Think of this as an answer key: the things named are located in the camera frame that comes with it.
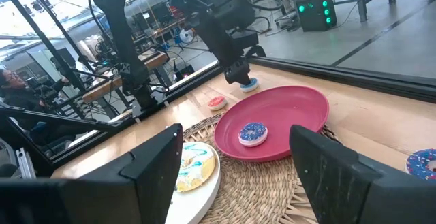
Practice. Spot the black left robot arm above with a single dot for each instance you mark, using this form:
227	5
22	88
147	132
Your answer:
119	30

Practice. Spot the black box with green lights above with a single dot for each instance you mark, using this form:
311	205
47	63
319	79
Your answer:
315	11

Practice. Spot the small dark blue sprinkled donut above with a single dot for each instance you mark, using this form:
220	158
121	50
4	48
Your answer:
420	164
252	133

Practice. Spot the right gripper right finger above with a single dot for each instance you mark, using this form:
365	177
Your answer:
357	196

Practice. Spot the red round plate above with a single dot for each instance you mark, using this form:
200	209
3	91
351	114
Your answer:
289	115

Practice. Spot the silver aluminium extrusion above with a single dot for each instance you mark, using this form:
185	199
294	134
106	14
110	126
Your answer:
25	164

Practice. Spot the small white fan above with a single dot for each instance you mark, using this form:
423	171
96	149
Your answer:
186	35

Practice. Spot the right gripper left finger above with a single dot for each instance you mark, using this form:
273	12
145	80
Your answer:
102	196

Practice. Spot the wooden workbench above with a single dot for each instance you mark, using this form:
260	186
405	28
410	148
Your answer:
112	82

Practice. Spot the small red donut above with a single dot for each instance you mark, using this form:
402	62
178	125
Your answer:
217	103

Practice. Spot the person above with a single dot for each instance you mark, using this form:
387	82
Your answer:
20	98

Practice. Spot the large white teal-drizzled donut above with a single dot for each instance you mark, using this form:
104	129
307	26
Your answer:
197	166

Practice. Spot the white round plate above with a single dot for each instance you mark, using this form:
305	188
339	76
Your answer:
194	203

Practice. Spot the round woven straw placemat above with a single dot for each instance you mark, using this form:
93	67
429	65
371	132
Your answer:
255	190

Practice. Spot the black device with red light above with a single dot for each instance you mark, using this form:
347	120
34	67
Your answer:
184	71

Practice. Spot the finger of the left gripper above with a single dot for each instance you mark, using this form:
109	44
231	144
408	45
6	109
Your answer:
245	74
233	76

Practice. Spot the small light blue donut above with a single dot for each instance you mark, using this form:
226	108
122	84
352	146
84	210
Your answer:
251	86

